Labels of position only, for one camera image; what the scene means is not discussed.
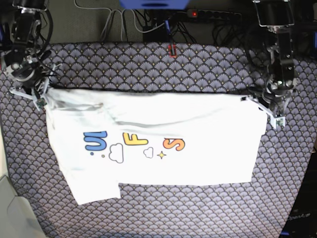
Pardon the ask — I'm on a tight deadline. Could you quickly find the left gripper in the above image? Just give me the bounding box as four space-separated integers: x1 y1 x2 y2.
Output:
241 88 296 117

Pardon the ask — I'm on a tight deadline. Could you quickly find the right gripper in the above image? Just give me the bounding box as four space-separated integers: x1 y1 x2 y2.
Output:
9 64 60 103

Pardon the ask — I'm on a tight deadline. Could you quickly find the white printed T-shirt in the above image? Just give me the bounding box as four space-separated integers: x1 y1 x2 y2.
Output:
45 89 267 205

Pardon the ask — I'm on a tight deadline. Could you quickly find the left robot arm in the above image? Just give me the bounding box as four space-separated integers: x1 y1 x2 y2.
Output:
248 0 297 125

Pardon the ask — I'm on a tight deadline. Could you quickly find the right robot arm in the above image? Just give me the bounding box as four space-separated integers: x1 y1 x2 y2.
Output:
0 0 57 107

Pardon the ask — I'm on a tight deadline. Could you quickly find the patterned grey table cloth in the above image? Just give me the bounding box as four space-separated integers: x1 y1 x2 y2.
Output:
0 43 317 238

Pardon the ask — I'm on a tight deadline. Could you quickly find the red clamp at table edge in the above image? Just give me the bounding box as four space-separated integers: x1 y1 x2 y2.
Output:
168 44 177 58

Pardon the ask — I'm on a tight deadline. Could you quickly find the black power strip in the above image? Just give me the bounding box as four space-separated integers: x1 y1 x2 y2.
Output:
186 9 242 23

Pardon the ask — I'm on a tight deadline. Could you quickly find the blue box at top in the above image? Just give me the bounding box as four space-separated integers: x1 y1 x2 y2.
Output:
119 0 189 10

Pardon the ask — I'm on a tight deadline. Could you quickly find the black power adapter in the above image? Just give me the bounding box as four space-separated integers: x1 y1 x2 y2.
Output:
143 26 169 42

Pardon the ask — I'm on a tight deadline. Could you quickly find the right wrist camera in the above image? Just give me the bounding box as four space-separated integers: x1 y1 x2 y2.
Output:
33 98 47 111

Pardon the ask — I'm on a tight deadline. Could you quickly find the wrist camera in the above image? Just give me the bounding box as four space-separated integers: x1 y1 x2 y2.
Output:
33 98 47 111
269 116 286 129

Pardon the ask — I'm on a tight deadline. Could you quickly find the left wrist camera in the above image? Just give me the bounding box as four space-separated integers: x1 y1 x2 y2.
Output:
269 116 286 129

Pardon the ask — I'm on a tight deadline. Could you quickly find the white cable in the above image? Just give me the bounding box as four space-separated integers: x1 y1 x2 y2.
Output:
74 0 166 42

